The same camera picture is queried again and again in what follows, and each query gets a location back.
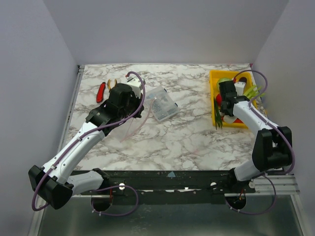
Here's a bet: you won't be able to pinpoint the green cabbage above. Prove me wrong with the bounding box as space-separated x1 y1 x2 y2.
217 77 233 85

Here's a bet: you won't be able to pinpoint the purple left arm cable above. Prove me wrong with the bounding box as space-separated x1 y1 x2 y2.
31 71 146 212

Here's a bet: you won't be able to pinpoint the clear zip top bag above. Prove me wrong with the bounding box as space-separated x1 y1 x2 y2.
120 96 157 143

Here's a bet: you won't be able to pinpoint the red utility knife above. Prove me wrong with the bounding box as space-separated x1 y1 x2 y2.
96 82 106 103

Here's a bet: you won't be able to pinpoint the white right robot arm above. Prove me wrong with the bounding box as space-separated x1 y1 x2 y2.
219 81 295 193

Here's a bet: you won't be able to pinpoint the green onion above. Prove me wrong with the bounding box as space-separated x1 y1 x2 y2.
213 98 222 129

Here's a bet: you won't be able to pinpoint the pale green celery stalk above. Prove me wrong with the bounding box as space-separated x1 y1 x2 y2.
222 85 266 123

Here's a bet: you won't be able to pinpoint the clear plastic screw box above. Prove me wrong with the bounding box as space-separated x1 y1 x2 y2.
145 86 179 122

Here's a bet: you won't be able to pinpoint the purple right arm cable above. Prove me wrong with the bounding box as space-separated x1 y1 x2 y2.
232 70 296 177

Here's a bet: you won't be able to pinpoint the purple eggplant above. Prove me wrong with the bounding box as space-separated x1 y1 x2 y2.
239 77 247 83

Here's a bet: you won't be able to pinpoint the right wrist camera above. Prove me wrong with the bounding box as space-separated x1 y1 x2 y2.
234 81 246 96

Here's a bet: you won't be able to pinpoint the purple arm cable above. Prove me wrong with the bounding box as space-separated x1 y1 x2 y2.
31 71 146 212
232 70 296 177

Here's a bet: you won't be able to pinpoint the orange carrot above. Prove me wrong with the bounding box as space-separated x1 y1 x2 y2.
233 118 243 123

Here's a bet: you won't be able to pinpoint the yellow handled pliers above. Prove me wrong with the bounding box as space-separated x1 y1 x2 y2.
107 79 118 92

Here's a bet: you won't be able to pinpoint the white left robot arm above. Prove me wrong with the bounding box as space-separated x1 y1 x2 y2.
28 83 145 209

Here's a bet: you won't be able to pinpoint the red tomato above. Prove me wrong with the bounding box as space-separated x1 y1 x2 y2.
216 94 222 107

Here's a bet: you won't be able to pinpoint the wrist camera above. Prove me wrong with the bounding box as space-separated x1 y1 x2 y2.
126 76 143 98
234 81 246 96

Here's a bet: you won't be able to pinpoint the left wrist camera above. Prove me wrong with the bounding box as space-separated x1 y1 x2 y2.
126 76 143 98

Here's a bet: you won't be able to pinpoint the yellow plastic bin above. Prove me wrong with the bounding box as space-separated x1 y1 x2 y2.
209 70 255 129

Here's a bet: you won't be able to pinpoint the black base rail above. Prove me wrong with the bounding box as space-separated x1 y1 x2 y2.
82 171 255 205

